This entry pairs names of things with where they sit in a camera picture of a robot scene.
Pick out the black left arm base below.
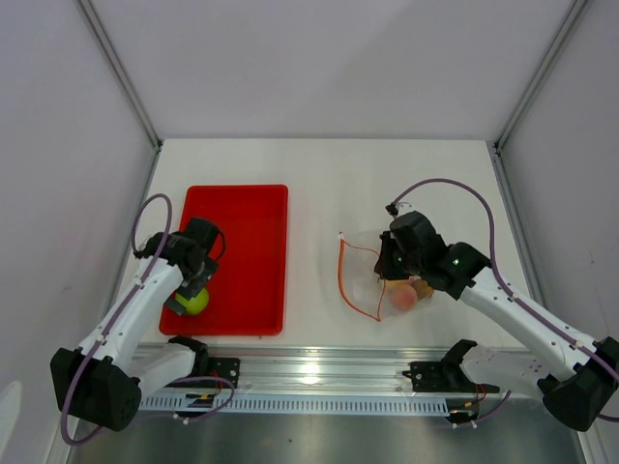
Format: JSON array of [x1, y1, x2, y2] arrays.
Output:
[[167, 335, 241, 389]]

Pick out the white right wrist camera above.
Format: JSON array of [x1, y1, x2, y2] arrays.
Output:
[[385, 201, 414, 218]]

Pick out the red plastic tray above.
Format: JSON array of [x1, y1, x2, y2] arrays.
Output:
[[159, 185, 288, 336]]

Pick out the white slotted cable duct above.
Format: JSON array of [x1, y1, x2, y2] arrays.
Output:
[[137, 393, 451, 417]]

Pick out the green apple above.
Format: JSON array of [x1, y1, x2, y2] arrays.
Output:
[[174, 288, 210, 316]]

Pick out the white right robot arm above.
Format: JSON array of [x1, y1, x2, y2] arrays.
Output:
[[374, 204, 618, 432]]

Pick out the orange fruit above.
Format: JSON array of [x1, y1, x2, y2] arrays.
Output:
[[385, 276, 415, 290]]

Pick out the aluminium front rail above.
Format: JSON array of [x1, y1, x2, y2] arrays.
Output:
[[65, 345, 594, 400]]

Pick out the aluminium frame post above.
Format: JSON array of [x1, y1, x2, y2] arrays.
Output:
[[74, 0, 162, 151], [493, 0, 593, 156]]

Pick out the brown kiwi fruit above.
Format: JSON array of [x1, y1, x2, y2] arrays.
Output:
[[412, 279, 434, 300]]

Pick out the clear zip top bag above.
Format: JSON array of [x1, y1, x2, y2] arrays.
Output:
[[317, 229, 436, 325]]

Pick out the pink peach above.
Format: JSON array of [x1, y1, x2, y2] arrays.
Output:
[[390, 286, 418, 311]]

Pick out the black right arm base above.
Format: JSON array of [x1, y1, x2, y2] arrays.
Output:
[[400, 339, 479, 393]]

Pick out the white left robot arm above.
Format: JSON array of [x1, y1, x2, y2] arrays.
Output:
[[50, 217, 222, 431]]

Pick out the right aluminium frame post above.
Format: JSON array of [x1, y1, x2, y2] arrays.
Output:
[[493, 0, 593, 156]]

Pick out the left aluminium frame post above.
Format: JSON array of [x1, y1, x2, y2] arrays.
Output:
[[74, 0, 162, 151]]

